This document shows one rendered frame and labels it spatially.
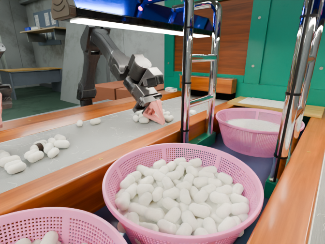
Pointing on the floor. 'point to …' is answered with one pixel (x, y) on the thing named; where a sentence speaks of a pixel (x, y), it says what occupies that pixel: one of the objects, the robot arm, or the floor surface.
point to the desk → (32, 77)
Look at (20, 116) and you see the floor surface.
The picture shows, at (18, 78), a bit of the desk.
